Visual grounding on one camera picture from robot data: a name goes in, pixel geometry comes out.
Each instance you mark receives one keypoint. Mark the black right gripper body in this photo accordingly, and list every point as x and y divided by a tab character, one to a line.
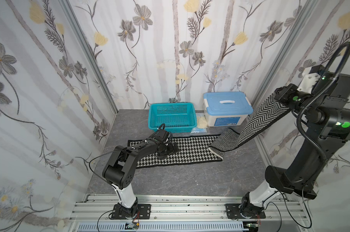
281	93

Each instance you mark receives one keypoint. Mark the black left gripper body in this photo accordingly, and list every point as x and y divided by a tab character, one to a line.
169	146

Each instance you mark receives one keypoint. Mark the black white houndstooth scarf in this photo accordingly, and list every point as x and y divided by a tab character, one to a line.
211	148

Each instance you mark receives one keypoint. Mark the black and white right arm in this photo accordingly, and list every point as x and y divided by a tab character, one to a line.
324	123

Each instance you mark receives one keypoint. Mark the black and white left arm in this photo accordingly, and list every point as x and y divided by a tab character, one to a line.
122	163

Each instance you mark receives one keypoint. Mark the teal plastic basket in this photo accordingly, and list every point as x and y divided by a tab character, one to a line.
178	117

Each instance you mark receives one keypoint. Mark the clear bag with yellow contents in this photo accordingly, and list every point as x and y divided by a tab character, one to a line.
202	127

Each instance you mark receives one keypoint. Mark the white box with blue lid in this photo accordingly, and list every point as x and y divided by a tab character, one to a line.
223	109

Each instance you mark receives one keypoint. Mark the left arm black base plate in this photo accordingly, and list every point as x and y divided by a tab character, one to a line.
137	211

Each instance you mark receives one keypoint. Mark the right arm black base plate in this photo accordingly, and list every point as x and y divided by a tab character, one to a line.
236	211

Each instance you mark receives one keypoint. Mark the white slotted cable duct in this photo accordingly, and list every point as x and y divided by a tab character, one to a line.
176	226

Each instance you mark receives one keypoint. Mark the aluminium rail frame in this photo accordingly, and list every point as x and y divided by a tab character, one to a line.
282	215

